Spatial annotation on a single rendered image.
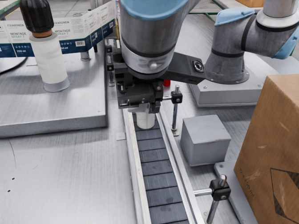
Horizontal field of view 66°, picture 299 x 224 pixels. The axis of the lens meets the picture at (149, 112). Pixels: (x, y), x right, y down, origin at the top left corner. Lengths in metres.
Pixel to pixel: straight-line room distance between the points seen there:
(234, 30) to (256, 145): 0.43
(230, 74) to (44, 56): 0.63
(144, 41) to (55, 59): 0.58
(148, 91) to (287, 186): 0.27
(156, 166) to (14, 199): 0.34
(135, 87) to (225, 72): 0.52
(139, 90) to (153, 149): 0.25
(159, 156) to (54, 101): 0.41
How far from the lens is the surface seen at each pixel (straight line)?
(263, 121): 0.48
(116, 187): 0.60
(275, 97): 0.44
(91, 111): 0.74
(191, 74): 0.40
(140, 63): 0.31
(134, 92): 0.39
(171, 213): 0.50
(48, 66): 0.83
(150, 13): 0.24
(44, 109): 0.80
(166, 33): 0.27
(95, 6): 1.25
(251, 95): 0.88
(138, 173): 0.51
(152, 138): 0.63
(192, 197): 0.43
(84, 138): 0.73
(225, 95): 0.84
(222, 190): 0.44
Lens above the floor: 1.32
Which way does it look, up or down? 38 degrees down
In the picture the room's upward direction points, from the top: straight up
